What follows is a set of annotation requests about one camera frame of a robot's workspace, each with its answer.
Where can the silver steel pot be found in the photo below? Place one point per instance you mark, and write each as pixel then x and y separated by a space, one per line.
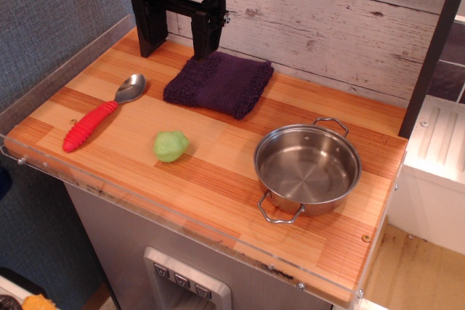
pixel 307 169

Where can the purple folded rag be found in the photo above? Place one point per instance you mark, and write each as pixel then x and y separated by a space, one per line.
pixel 222 82

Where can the green crumpled lump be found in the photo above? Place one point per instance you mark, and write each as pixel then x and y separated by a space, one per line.
pixel 170 145

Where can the clear acrylic table guard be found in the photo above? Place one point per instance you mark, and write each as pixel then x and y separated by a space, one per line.
pixel 210 193

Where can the grey toy fridge cabinet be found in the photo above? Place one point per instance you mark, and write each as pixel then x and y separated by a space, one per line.
pixel 120 237

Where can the silver dispenser panel with buttons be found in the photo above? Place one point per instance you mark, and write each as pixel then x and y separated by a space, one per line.
pixel 177 285

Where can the white toy sink unit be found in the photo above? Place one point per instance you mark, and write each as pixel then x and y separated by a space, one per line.
pixel 429 198

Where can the yellow object at corner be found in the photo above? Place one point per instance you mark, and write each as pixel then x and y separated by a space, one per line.
pixel 38 302

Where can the red handled metal spoon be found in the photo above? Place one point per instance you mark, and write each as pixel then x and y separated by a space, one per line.
pixel 131 89

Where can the dark brown vertical post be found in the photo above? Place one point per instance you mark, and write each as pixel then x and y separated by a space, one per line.
pixel 439 38

